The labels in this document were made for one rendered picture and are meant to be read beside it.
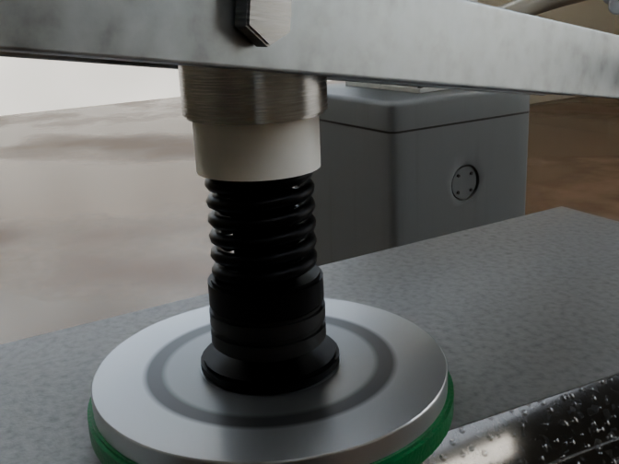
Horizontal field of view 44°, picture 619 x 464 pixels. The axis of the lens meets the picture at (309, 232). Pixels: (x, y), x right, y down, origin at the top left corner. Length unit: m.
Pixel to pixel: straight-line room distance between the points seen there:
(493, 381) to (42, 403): 0.29
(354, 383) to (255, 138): 0.15
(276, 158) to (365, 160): 1.21
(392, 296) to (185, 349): 0.22
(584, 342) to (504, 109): 1.18
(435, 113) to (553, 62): 1.02
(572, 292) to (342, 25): 0.37
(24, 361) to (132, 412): 0.18
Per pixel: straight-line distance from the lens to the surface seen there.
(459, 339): 0.57
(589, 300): 0.66
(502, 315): 0.62
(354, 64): 0.39
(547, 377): 0.53
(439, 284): 0.68
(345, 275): 0.70
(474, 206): 1.71
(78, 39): 0.29
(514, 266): 0.73
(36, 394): 0.54
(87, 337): 0.62
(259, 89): 0.38
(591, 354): 0.57
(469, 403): 0.49
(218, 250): 0.43
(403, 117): 1.53
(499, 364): 0.54
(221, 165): 0.40
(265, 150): 0.39
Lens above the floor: 1.04
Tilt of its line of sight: 17 degrees down
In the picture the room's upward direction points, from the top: 2 degrees counter-clockwise
